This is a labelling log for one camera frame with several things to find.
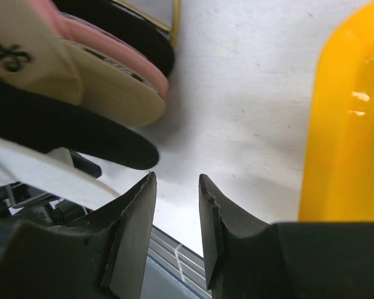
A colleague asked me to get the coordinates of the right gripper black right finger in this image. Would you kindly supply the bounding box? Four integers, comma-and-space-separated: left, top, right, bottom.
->
199, 174, 287, 298

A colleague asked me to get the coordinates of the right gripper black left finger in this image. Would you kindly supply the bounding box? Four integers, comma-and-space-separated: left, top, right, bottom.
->
53, 172, 156, 298

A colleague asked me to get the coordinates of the white baseball cap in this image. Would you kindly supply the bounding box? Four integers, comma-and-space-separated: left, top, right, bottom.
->
0, 138, 120, 210

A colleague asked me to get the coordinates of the black NY baseball cap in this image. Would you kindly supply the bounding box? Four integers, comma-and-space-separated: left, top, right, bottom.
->
0, 79, 160, 170

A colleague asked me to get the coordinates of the beige baseball cap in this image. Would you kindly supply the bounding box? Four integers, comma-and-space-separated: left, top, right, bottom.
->
0, 1, 166, 128

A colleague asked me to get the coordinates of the pink baseball cap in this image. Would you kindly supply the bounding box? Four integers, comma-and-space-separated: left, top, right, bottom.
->
26, 1, 169, 98

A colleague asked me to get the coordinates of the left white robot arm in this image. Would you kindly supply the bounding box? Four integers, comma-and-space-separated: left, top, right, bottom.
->
0, 148, 102, 227

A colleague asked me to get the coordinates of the yellow plastic tray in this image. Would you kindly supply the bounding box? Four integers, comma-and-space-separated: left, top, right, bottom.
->
298, 1, 374, 222

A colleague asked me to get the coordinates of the aluminium frame rail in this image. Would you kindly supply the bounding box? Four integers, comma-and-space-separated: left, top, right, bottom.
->
141, 227, 212, 298

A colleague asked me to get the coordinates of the gold wire hat stand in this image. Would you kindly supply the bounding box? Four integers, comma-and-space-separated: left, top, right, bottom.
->
114, 0, 181, 48

